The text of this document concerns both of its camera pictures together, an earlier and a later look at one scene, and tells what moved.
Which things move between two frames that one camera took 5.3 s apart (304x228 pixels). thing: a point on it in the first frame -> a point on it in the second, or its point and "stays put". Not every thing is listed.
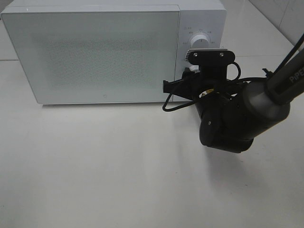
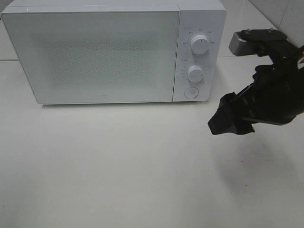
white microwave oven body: [110, 52] stays put
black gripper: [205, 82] -> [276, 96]
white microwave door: [96, 56] stays put
